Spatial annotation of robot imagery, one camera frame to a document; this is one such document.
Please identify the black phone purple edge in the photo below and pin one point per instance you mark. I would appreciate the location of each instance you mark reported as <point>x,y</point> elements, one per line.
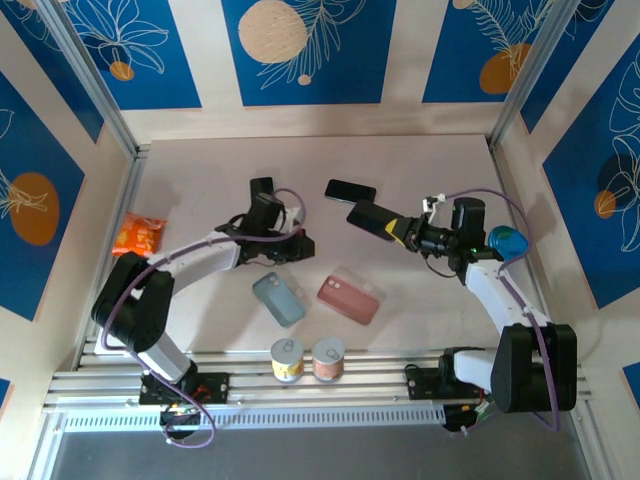
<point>367,217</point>

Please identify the blue-grey phone case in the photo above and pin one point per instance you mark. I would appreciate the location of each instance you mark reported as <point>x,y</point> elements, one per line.
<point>280,300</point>

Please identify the pink phone case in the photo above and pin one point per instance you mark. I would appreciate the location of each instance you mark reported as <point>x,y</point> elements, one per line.
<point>350,300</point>

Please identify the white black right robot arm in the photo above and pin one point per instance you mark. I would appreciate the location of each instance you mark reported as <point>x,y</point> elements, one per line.
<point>492,290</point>

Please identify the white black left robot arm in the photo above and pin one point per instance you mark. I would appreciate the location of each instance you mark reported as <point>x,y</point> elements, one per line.
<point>200,257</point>

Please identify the black phone teal edge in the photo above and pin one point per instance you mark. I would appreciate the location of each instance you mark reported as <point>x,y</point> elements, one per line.
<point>350,191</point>

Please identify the black phone light-blue edge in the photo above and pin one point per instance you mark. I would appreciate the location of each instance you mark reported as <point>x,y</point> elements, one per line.
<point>261,185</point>

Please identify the blue round plastic container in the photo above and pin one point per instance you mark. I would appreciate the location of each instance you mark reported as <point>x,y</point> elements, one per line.
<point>510,242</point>

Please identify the yellow tin can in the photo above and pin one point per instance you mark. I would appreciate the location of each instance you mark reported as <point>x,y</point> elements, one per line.
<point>286,360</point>

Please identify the pink tin can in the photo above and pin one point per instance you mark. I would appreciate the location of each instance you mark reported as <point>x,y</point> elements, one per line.
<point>328,362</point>

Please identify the orange snack bag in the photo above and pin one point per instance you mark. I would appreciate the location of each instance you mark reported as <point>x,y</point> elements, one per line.
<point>137,235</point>

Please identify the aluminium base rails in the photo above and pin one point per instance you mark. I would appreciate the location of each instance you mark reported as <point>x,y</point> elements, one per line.
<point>375,372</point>

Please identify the aluminium side rail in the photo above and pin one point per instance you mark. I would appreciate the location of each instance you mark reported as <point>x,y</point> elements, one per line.
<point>512,200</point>
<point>132,175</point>

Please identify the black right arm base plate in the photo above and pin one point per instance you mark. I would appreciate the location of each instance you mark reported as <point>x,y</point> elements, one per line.
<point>420,382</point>

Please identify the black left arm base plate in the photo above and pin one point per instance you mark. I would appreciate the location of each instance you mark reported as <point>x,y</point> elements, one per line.
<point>215,387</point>

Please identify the aluminium corner post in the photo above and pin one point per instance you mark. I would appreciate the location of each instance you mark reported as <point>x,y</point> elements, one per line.
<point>530,75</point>
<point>90,75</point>

